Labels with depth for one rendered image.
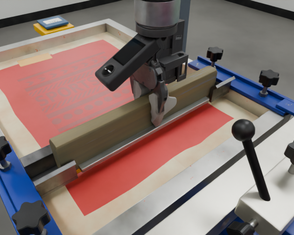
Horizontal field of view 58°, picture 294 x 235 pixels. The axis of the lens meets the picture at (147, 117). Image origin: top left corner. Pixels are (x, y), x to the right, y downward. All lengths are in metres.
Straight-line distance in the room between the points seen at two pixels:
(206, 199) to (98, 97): 0.44
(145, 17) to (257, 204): 0.31
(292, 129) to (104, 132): 0.35
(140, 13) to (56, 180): 0.31
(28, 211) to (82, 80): 0.50
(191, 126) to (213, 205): 0.28
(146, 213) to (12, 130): 0.39
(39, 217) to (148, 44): 0.30
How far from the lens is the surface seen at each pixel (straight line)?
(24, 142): 0.65
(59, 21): 1.24
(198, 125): 0.64
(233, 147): 0.56
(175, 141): 0.59
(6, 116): 0.74
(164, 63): 0.48
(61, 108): 0.72
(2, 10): 4.26
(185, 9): 1.29
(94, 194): 0.51
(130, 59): 0.45
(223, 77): 0.75
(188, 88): 0.60
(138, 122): 0.53
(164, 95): 0.49
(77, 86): 0.79
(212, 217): 0.39
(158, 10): 0.43
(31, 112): 0.73
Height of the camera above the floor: 1.37
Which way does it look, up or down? 40 degrees down
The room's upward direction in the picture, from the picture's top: straight up
